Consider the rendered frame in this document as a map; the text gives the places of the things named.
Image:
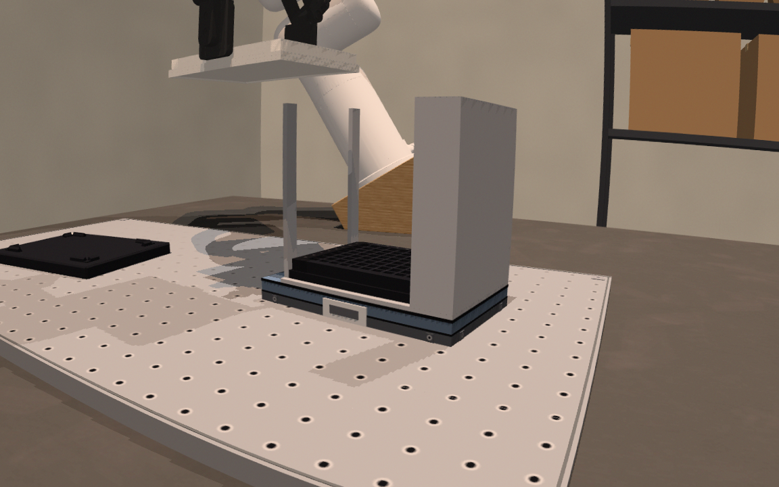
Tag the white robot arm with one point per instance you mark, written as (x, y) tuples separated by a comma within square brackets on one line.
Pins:
[(381, 146)]

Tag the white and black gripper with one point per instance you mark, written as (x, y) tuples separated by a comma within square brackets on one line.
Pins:
[(216, 24)]

